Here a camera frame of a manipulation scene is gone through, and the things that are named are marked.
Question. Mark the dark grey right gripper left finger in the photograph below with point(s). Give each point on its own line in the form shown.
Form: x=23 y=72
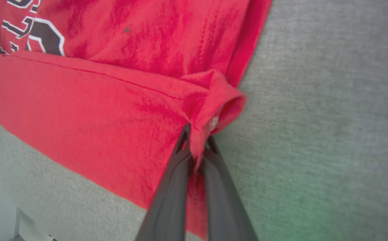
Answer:
x=170 y=201

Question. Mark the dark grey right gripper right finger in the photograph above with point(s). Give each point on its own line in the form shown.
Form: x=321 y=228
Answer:
x=224 y=207

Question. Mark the red white-striped shirt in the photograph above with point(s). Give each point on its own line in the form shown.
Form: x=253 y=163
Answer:
x=96 y=117

